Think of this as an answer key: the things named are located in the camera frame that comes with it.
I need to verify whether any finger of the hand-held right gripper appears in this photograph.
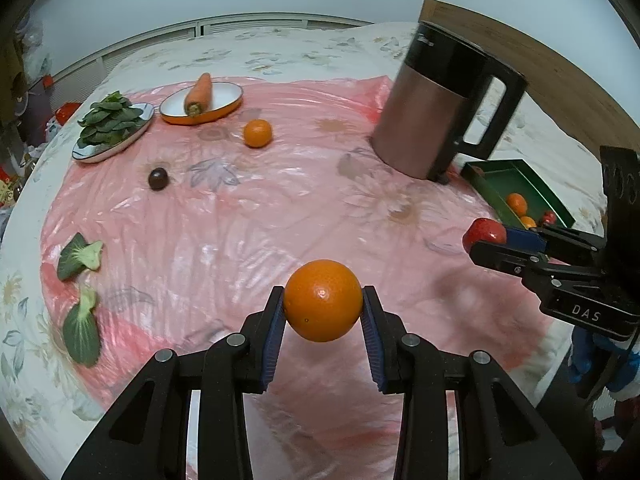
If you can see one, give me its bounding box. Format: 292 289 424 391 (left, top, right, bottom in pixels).
504 225 607 267
469 240 557 283

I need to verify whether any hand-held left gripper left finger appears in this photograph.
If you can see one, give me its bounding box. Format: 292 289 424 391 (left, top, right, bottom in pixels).
61 286 287 480

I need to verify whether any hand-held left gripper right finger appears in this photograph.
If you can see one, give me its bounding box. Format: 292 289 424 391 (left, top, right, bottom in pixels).
361 285 583 480

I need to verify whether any green tray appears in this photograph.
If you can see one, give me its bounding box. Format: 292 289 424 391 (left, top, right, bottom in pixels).
460 158 577 234

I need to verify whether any person's right hand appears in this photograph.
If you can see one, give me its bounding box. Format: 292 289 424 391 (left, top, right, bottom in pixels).
567 327 640 401

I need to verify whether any pink plastic sheet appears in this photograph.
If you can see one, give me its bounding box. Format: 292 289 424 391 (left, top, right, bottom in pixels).
37 76 593 480

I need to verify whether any copper and black kettle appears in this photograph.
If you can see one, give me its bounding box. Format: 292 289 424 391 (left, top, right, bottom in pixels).
370 20 529 185

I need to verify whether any wooden headboard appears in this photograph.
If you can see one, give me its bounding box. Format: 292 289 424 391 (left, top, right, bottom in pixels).
417 0 640 163

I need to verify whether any bok choy leaf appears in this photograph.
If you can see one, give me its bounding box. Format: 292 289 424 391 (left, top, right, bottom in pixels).
56 232 104 282
63 285 102 368

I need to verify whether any orange oval dish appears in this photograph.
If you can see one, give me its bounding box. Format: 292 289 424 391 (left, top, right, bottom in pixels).
159 81 244 126

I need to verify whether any white oval plate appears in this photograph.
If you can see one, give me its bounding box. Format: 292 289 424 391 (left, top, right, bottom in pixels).
72 103 155 164

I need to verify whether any carrot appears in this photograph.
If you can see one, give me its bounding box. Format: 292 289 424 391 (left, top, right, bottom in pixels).
184 73 214 117

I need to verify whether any pile of green leaves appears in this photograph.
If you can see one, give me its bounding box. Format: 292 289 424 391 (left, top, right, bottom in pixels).
77 90 147 150

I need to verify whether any floral bedsheet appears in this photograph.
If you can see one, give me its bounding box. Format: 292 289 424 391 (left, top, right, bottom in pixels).
0 21 640 480

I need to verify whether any red small item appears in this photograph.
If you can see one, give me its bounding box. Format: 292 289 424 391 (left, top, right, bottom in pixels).
54 102 82 125

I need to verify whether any dark purple container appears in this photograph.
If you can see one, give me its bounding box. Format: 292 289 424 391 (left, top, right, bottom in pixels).
19 79 52 128

